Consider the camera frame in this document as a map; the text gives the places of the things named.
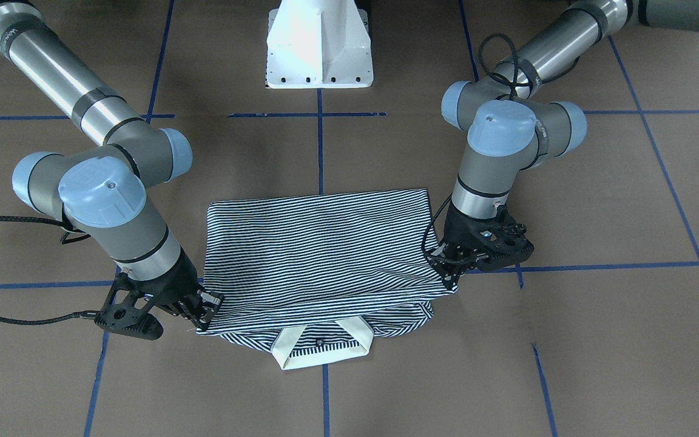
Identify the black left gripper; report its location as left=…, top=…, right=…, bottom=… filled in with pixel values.
left=431, top=203, right=535, bottom=291

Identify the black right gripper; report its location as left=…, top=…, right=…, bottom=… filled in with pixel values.
left=94, top=251, right=225, bottom=340

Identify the navy white striped polo shirt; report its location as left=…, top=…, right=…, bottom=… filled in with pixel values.
left=197, top=188, right=458, bottom=370

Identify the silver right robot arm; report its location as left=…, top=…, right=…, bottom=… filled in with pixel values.
left=0, top=1, right=223, bottom=340

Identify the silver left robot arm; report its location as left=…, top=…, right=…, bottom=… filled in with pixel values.
left=424, top=1, right=699, bottom=290

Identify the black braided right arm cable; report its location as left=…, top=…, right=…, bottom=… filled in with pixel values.
left=0, top=215, right=98, bottom=325

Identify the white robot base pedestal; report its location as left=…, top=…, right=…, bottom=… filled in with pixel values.
left=265, top=1, right=374, bottom=89

